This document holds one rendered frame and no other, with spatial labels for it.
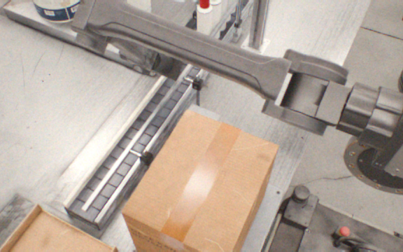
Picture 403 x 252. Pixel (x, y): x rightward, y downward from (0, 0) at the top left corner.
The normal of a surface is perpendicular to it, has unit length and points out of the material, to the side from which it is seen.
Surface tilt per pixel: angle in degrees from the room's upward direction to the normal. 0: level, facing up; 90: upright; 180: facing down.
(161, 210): 0
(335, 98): 34
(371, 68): 0
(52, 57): 0
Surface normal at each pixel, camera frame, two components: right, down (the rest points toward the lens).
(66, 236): 0.00, -0.57
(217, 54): -0.07, 0.02
